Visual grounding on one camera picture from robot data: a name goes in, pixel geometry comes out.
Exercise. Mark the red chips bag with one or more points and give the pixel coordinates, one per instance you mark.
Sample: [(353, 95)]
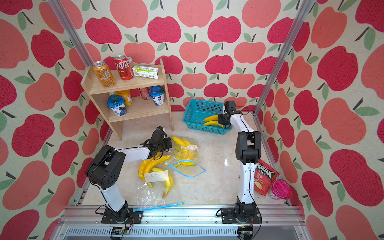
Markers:
[(264, 177)]

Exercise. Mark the right aluminium corner post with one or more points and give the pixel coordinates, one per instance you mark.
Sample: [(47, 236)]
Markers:
[(286, 48)]

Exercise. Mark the yellow yogurt cup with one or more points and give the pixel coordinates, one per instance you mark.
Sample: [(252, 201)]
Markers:
[(126, 95)]

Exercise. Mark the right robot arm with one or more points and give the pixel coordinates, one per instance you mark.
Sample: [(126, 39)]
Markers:
[(248, 152)]

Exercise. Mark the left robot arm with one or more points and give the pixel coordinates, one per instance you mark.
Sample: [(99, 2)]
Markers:
[(103, 172)]

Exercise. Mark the single banana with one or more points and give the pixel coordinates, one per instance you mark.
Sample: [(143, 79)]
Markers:
[(213, 123), (211, 118)]

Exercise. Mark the orange soda can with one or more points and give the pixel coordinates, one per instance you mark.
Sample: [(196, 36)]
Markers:
[(104, 74)]

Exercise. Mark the zip-top bag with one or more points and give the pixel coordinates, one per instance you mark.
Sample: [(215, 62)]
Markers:
[(185, 171), (151, 198)]

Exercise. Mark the teal plastic basket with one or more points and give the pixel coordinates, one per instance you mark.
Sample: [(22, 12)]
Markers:
[(198, 110)]

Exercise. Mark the red cola can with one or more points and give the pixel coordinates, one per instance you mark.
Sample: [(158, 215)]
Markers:
[(123, 67)]

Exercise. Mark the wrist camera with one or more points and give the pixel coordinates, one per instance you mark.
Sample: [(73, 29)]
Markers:
[(160, 131), (229, 107)]

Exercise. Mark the green white box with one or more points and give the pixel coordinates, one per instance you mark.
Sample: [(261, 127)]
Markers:
[(146, 72)]

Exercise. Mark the blue yogurt cup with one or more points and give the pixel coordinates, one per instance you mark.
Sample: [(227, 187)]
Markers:
[(117, 105), (158, 95)]

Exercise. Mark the blue yogurt cup left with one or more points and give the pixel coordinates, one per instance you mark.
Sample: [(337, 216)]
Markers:
[(117, 105)]

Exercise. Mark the blue yogurt cup right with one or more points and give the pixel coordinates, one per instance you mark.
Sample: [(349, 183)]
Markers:
[(158, 95)]

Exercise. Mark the small red can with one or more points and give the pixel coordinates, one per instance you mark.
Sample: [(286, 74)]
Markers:
[(145, 93)]

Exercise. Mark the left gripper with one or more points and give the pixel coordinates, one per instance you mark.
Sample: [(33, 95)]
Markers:
[(168, 140)]

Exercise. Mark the aluminium front rail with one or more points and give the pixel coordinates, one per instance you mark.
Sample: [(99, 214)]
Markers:
[(210, 222)]

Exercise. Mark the aluminium corner post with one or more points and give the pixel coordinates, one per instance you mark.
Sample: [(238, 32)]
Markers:
[(286, 48), (65, 20)]

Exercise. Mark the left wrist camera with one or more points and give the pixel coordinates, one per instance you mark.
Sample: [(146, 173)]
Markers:
[(160, 131)]

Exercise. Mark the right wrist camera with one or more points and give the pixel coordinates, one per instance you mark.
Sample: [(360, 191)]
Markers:
[(229, 107)]

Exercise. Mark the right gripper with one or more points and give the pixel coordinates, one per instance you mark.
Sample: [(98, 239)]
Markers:
[(221, 119)]

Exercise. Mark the left aluminium corner post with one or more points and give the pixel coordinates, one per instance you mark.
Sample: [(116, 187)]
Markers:
[(65, 20)]

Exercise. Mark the wooden shelf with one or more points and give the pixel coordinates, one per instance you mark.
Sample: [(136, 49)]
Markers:
[(138, 109)]

